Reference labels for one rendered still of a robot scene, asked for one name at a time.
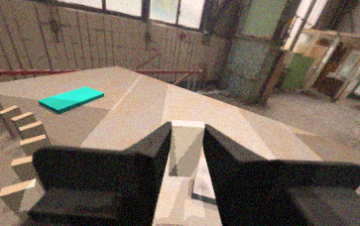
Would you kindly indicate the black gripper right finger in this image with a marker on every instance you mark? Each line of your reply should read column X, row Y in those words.
column 247, row 185

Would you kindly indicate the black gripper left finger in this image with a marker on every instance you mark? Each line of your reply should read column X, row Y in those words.
column 136, row 172

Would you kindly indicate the turquoise rectangular block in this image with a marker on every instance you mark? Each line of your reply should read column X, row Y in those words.
column 70, row 100

